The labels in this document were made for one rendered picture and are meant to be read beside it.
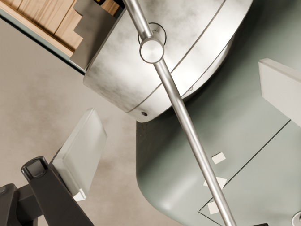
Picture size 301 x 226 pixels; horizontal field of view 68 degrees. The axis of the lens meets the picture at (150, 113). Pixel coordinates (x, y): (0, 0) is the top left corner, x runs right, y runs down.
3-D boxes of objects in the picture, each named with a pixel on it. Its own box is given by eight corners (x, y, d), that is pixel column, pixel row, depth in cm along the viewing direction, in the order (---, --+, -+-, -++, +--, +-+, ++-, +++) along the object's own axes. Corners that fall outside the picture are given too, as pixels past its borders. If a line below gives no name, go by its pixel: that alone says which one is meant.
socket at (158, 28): (135, 28, 29) (133, 30, 26) (158, 16, 28) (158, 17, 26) (146, 52, 30) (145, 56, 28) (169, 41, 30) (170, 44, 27)
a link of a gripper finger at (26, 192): (58, 219, 11) (6, 230, 11) (86, 157, 16) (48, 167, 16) (43, 197, 10) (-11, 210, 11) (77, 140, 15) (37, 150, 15)
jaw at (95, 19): (137, 35, 38) (98, 90, 40) (135, 37, 43) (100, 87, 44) (82, -10, 36) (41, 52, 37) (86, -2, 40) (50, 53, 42)
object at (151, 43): (140, 31, 29) (134, 45, 19) (156, 23, 29) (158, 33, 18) (148, 46, 30) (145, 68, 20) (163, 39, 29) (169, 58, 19)
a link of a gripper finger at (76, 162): (86, 200, 13) (74, 203, 13) (108, 136, 19) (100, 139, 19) (62, 159, 12) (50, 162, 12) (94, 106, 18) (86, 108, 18)
